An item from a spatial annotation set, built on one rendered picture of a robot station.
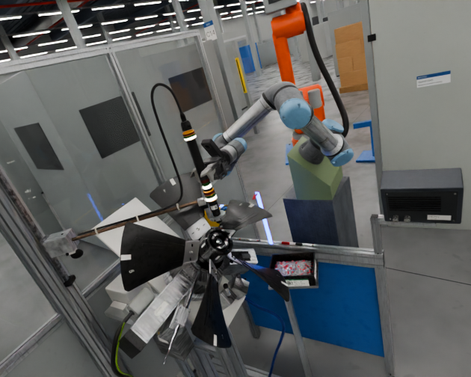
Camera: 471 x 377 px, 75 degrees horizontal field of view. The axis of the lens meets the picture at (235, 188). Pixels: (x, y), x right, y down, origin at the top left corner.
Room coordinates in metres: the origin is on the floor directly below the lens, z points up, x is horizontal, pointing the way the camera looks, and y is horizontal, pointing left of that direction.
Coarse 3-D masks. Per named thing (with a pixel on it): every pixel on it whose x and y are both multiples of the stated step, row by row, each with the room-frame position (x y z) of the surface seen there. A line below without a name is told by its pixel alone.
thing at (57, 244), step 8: (64, 232) 1.13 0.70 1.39; (72, 232) 1.14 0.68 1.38; (48, 240) 1.09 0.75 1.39; (56, 240) 1.08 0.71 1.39; (64, 240) 1.08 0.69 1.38; (48, 248) 1.08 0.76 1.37; (56, 248) 1.08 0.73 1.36; (64, 248) 1.08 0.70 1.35; (72, 248) 1.08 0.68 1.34; (56, 256) 1.08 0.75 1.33
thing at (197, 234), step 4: (200, 220) 1.10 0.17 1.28; (204, 220) 1.10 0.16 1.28; (192, 224) 1.10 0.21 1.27; (196, 224) 1.10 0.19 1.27; (200, 224) 1.09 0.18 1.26; (208, 224) 1.08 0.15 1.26; (188, 228) 1.10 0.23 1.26; (192, 228) 1.09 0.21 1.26; (200, 228) 1.08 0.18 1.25; (204, 228) 1.07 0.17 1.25; (208, 228) 1.07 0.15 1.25; (188, 232) 1.09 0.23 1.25; (192, 232) 1.08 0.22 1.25; (196, 232) 1.08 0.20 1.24; (200, 232) 1.07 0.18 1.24; (204, 232) 1.07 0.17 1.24; (192, 236) 1.07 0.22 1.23; (196, 236) 1.07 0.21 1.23; (200, 236) 1.06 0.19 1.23
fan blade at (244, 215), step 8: (232, 200) 1.35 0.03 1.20; (240, 200) 1.34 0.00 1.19; (232, 208) 1.29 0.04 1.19; (240, 208) 1.28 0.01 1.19; (248, 208) 1.27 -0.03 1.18; (256, 208) 1.27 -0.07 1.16; (232, 216) 1.22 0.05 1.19; (240, 216) 1.20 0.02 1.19; (248, 216) 1.20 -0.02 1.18; (256, 216) 1.20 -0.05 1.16; (264, 216) 1.20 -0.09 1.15; (224, 224) 1.17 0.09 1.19; (232, 224) 1.15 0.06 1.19; (240, 224) 1.14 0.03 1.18; (248, 224) 1.14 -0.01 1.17
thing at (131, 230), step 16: (128, 224) 0.94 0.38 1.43; (128, 240) 0.91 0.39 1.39; (144, 240) 0.92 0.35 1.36; (160, 240) 0.94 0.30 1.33; (176, 240) 0.97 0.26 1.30; (144, 256) 0.90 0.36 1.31; (160, 256) 0.92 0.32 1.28; (176, 256) 0.95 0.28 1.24; (144, 272) 0.89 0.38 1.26; (160, 272) 0.91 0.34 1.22; (128, 288) 0.84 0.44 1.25
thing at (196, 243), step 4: (192, 240) 1.00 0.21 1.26; (196, 240) 1.00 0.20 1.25; (188, 244) 0.98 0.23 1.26; (196, 244) 1.00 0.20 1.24; (188, 248) 0.98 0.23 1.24; (192, 248) 0.99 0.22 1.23; (196, 248) 1.00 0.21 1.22; (188, 252) 0.98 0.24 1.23; (196, 252) 0.99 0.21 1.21; (184, 256) 0.97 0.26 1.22; (188, 256) 0.98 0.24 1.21; (192, 256) 0.99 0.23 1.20; (196, 256) 0.99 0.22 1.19; (184, 260) 0.97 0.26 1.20; (188, 260) 0.98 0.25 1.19; (192, 260) 0.98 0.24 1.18; (196, 260) 0.99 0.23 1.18
